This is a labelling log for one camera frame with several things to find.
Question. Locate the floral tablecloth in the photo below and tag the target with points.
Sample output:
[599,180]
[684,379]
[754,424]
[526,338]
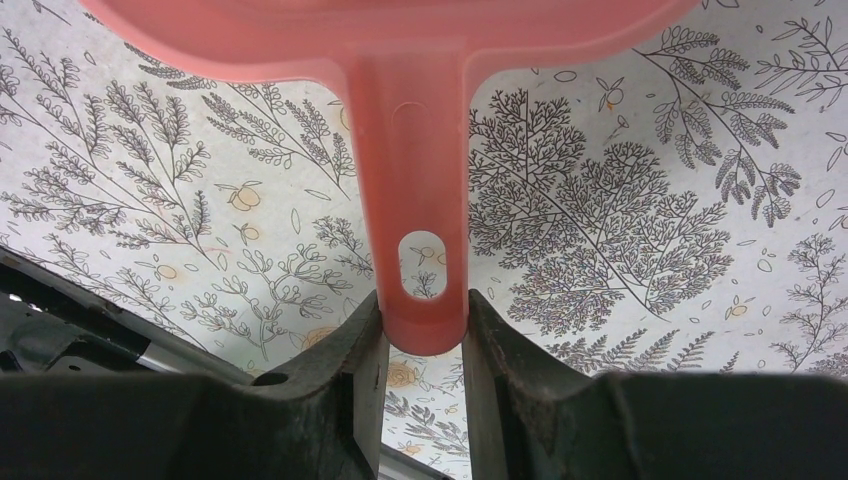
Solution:
[677,207]

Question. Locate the pink plastic dustpan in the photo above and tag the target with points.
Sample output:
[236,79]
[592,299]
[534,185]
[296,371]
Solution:
[406,71]

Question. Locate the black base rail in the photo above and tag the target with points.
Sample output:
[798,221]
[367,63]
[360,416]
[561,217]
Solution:
[54,325]

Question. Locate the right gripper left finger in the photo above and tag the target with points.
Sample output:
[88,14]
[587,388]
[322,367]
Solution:
[317,416]

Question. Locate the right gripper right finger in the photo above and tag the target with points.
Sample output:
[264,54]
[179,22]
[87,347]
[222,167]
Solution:
[530,416]

